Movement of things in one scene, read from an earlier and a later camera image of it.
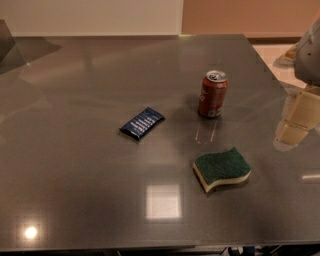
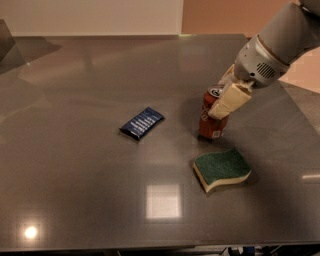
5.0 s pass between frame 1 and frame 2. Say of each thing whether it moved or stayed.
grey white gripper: moved
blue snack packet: stayed
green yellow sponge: stayed
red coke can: moved
